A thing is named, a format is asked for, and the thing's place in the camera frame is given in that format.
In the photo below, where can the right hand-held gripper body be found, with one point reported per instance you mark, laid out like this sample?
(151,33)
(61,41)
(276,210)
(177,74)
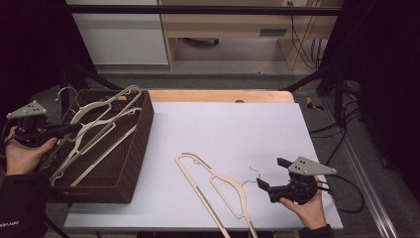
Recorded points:
(303,185)

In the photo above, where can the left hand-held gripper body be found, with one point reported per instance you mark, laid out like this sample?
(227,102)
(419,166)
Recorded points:
(31,132)

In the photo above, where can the cream plastic clothes hanger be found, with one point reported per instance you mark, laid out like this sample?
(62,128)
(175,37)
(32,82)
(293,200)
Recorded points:
(99,102)
(194,180)
(105,155)
(99,123)

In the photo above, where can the brown wicker basket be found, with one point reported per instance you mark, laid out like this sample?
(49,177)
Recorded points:
(132,148)

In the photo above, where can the person's left hand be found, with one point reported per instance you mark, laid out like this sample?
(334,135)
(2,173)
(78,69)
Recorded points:
(21,158)

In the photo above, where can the person's right hand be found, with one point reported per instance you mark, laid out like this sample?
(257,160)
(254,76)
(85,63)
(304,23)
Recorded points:
(312,213)

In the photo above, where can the white table mat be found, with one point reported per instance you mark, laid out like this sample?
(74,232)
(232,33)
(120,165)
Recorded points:
(231,139)

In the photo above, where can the yellow and black tool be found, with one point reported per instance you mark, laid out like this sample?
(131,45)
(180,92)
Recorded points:
(312,105)

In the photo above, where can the black curtain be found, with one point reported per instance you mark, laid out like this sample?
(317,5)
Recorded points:
(383,66)
(33,49)

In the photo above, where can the black metal stand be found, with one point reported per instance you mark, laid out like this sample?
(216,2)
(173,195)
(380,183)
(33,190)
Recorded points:
(332,79)

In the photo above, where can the white cabinet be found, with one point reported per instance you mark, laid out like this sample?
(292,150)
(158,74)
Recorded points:
(122,39)

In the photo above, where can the beige wooden desk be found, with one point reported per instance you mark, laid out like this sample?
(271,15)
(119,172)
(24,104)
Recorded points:
(224,24)

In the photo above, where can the black horizontal bar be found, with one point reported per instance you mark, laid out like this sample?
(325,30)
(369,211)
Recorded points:
(198,10)

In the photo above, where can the aluminium floor rail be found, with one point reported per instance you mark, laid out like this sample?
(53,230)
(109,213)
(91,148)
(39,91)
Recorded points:
(366,185)

